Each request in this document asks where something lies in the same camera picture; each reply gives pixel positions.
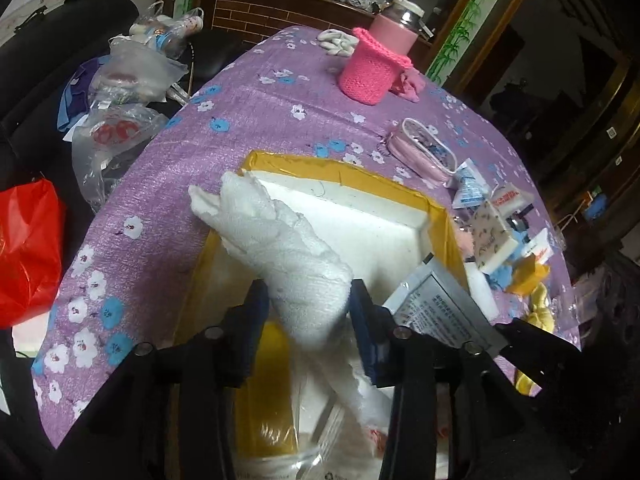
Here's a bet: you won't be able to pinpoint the white towel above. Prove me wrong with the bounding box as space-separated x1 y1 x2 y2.
189 170 393 433

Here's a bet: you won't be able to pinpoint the printed plastic bag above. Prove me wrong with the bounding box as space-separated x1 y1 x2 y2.
234 395 392 480

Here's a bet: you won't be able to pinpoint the red plastic bag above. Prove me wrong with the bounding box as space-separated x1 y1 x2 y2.
0 177 68 331

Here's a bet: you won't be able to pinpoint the crumpled clear plastic bag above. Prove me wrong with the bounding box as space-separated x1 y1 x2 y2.
89 35 189 107

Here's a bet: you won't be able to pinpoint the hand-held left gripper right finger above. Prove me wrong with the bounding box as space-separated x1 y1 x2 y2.
350 279 576 480

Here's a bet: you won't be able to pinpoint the pink pencil pouch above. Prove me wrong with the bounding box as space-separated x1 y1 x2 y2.
387 117 459 189

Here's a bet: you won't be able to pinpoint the clear bag with red print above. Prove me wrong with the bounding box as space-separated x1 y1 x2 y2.
71 104 169 212

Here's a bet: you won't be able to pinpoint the pink cloth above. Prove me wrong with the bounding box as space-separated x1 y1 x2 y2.
390 69 427 104

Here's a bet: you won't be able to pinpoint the plastic bag with bottles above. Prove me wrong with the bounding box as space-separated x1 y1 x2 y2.
129 1 204 59

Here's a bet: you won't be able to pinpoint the white gloves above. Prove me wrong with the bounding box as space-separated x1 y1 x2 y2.
319 29 359 58

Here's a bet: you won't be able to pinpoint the small blue white packet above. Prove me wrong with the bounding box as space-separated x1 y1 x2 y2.
452 159 494 207

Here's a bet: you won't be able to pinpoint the pink knitted cup sleeve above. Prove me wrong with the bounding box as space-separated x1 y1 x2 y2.
337 26 413 106

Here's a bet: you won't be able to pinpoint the printed white sponge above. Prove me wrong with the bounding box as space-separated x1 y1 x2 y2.
472 200 521 275

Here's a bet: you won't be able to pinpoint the pink bottle with steel lid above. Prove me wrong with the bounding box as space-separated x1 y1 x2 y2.
369 0 426 56

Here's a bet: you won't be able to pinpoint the bamboo painted wooden frame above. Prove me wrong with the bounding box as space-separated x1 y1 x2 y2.
157 0 543 92

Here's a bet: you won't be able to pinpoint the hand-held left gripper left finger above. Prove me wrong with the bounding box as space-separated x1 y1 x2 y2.
50 277 273 480

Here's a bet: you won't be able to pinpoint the blue cloth on sofa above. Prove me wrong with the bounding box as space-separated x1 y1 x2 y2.
56 57 97 134

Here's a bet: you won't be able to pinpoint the silver packet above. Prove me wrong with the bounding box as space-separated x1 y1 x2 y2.
382 254 508 361

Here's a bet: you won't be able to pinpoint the foam box with yellow tape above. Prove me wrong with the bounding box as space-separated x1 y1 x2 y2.
167 150 471 480

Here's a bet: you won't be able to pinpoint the black sofa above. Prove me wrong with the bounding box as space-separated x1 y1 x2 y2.
0 0 151 311

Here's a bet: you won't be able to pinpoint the white foam block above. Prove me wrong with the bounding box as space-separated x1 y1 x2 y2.
465 260 499 319

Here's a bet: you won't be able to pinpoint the blue plastic item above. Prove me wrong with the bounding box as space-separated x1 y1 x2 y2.
584 194 609 222

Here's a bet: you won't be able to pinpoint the brick pattern wooden cabinet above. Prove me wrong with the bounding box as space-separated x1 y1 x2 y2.
192 0 433 61

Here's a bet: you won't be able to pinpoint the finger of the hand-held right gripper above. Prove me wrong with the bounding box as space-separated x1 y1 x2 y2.
494 316 587 393

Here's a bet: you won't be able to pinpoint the white orange small packet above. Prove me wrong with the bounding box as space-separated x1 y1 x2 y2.
522 229 554 264

